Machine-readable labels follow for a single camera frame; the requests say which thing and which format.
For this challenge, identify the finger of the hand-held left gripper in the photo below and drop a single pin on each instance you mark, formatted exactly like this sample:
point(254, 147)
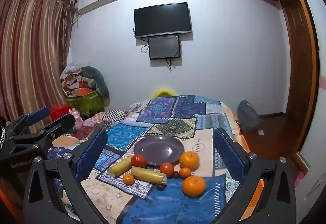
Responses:
point(38, 114)
point(61, 123)

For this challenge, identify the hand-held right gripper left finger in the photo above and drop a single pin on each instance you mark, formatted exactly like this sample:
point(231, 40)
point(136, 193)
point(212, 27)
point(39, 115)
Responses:
point(92, 154)

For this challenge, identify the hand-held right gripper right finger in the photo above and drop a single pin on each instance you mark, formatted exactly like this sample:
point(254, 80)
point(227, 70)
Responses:
point(228, 155)

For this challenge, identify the yellow-green sugarcane piece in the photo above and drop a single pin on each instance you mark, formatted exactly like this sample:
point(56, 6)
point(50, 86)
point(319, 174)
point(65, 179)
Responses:
point(149, 175)
point(121, 166)

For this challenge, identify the large orange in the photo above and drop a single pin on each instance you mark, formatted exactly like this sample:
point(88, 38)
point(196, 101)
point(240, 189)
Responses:
point(193, 185)
point(189, 160)

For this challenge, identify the small tangerine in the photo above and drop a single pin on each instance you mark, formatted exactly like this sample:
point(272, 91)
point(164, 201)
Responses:
point(185, 173)
point(128, 179)

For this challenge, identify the dark brown round plate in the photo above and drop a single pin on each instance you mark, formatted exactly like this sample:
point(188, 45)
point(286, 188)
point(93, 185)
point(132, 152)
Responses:
point(159, 148)

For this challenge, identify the red cloth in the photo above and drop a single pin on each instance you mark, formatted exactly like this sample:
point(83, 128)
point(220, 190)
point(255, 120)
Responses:
point(59, 110)

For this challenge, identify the pink plush toy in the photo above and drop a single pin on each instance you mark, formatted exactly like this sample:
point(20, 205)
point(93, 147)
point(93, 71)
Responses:
point(77, 118)

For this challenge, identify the brown cardboard piece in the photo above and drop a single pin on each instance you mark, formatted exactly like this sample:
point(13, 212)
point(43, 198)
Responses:
point(65, 141)

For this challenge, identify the green patterned box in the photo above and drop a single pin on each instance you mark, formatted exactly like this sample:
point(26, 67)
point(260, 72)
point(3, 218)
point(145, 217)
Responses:
point(89, 104)

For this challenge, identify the orange box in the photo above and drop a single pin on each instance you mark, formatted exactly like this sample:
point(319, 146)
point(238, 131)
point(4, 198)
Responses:
point(85, 87)

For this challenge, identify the grey backpack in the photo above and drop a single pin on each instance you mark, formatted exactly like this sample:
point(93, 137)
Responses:
point(248, 117)

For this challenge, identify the checkered patterned quilt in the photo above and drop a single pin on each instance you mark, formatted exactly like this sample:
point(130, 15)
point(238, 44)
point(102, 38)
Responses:
point(116, 115)

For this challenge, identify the pile of crumpled papers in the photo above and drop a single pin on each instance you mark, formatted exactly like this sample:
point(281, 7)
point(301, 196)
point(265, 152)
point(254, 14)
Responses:
point(70, 77)

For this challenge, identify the red tomato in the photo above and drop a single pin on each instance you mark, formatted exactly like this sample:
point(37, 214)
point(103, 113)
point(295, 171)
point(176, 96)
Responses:
point(138, 160)
point(167, 168)

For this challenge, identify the dark red jujube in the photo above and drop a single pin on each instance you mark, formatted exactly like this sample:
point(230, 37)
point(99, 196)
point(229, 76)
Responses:
point(160, 187)
point(176, 174)

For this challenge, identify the grey plush toy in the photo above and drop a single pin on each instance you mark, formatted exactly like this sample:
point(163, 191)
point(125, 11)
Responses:
point(98, 78)

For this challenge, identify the striped brown curtain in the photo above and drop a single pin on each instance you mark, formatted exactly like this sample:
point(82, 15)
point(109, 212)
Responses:
point(30, 48)

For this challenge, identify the blue patchwork printed blanket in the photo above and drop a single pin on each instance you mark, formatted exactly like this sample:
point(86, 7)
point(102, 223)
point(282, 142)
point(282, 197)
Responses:
point(165, 203)

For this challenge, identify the yellow round object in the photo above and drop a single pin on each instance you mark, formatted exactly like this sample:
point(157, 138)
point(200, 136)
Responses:
point(163, 92)

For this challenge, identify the brown wooden door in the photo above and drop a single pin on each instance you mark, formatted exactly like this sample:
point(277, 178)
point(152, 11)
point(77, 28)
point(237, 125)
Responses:
point(298, 61)

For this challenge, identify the small black wall monitor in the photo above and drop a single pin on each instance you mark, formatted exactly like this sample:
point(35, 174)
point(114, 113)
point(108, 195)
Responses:
point(164, 47)

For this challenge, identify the large black wall television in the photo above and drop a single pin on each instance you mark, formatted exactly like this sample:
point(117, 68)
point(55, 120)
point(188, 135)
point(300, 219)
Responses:
point(163, 20)

